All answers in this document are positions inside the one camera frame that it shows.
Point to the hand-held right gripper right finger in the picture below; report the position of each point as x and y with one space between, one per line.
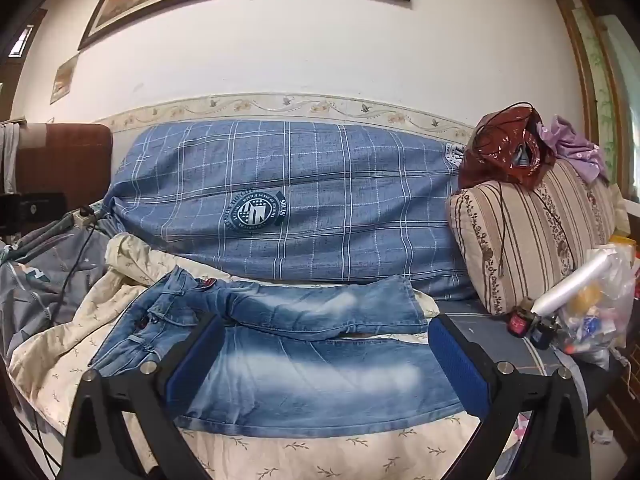
457 370

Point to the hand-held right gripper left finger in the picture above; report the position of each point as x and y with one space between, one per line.
196 367

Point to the blue denim pants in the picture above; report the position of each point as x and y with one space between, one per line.
300 375

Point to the small red-label bottle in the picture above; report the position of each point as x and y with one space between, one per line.
520 322

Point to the small dark bottle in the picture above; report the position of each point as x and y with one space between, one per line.
542 332

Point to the cream floral blanket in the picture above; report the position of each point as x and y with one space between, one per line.
65 340

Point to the white plastic bag roll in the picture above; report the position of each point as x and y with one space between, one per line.
565 287

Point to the clear plastic bag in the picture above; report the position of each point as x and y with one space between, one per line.
600 320

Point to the grey printed sheet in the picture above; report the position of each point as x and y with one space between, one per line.
30 300

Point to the power strip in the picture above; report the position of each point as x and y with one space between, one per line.
80 217

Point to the large blue ripped jeans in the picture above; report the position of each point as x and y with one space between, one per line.
325 200

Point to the red-brown garment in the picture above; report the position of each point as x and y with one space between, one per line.
495 155

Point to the black device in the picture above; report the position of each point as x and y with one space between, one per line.
35 207

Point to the brown headboard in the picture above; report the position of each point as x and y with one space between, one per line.
65 160

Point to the purple cloth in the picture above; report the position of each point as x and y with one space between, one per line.
575 147

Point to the grey hanging cloth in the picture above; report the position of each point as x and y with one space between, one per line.
9 155

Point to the small wall picture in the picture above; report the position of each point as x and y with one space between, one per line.
64 80

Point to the wooden door frame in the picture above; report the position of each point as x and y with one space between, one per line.
585 60

